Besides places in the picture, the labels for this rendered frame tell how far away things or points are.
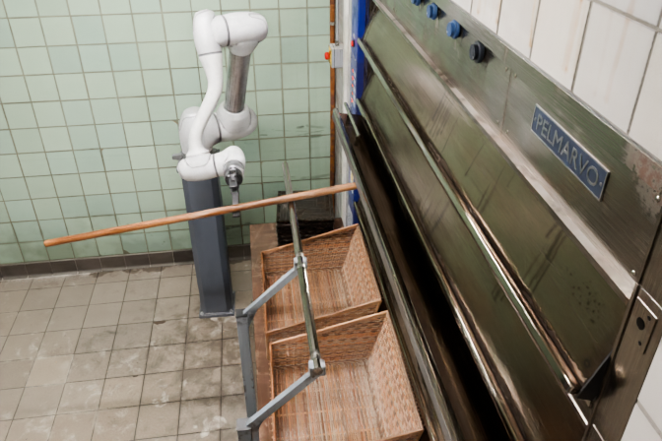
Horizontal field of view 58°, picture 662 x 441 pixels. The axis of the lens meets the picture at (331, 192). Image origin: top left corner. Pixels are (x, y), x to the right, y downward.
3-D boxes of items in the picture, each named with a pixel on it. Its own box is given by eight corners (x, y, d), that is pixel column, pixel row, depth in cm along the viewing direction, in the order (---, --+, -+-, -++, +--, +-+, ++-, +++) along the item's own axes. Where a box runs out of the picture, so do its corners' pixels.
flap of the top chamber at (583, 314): (366, 44, 243) (385, -3, 235) (589, 397, 92) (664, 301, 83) (356, 41, 242) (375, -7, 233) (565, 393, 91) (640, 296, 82)
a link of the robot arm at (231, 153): (248, 176, 261) (218, 182, 261) (246, 159, 275) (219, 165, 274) (242, 156, 256) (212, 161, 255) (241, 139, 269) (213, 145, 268)
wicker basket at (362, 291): (359, 267, 299) (360, 221, 284) (381, 350, 251) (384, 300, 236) (261, 275, 293) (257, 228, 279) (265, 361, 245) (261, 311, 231)
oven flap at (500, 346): (364, 103, 257) (381, 60, 248) (555, 496, 106) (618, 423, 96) (355, 101, 255) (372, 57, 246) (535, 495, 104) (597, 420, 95)
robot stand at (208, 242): (201, 295, 367) (180, 151, 315) (234, 292, 369) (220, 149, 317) (199, 318, 350) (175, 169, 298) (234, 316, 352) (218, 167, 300)
